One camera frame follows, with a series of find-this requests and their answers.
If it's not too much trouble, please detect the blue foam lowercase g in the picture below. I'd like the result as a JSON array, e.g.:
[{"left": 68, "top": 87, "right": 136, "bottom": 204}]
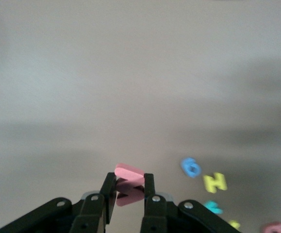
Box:
[{"left": 180, "top": 157, "right": 202, "bottom": 179}]

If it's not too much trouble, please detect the pink foam lowercase w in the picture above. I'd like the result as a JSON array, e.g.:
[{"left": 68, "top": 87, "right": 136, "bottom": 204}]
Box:
[{"left": 114, "top": 163, "right": 146, "bottom": 207}]

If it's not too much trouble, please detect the teal foam letter R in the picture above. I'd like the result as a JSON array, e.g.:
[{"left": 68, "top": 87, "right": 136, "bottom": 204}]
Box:
[{"left": 203, "top": 200, "right": 225, "bottom": 216}]

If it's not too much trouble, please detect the yellow foam uppercase H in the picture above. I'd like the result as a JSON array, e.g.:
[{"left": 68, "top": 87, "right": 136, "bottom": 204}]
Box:
[{"left": 202, "top": 171, "right": 228, "bottom": 194}]

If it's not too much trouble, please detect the yellow foam lowercase h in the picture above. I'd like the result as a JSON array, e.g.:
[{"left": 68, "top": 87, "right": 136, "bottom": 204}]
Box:
[{"left": 228, "top": 219, "right": 242, "bottom": 231}]

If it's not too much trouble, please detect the brown table cover sheet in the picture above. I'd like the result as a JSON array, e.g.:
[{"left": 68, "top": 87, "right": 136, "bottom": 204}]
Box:
[{"left": 0, "top": 0, "right": 281, "bottom": 233}]

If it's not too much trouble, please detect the pink foam letter Q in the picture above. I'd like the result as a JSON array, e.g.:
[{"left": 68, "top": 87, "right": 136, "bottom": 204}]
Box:
[{"left": 260, "top": 221, "right": 281, "bottom": 233}]

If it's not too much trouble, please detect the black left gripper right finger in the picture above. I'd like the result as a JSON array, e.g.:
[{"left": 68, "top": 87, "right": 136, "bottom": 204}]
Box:
[{"left": 140, "top": 173, "right": 243, "bottom": 233}]

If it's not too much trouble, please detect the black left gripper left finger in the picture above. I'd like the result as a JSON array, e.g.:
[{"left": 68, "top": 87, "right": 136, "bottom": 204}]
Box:
[{"left": 0, "top": 171, "right": 118, "bottom": 233}]

